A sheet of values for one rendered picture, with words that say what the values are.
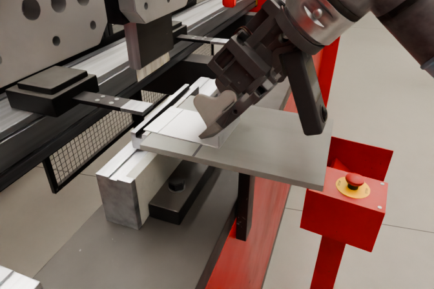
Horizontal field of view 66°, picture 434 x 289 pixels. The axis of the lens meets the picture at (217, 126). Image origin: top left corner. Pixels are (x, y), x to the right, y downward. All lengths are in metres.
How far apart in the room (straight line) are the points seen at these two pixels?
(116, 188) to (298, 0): 0.35
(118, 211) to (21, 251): 1.34
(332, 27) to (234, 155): 0.21
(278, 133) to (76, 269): 0.35
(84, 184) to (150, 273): 1.63
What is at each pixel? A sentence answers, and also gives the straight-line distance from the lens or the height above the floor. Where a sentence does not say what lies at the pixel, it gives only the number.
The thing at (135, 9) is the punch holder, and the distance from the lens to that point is 0.41.
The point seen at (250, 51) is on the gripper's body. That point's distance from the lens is 0.43.
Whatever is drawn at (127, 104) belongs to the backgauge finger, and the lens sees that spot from 0.61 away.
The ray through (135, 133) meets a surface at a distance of 0.54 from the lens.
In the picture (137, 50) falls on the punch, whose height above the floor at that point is 1.13.
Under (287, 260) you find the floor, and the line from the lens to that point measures 1.64.
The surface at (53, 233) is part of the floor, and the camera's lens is 1.87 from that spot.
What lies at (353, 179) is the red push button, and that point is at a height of 0.81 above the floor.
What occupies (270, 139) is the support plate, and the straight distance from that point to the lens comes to 0.51.
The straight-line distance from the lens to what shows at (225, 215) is 0.56.
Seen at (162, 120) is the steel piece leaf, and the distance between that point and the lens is 0.56.
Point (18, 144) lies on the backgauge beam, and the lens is 0.68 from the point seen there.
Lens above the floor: 1.28
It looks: 31 degrees down
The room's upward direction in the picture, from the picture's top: straight up
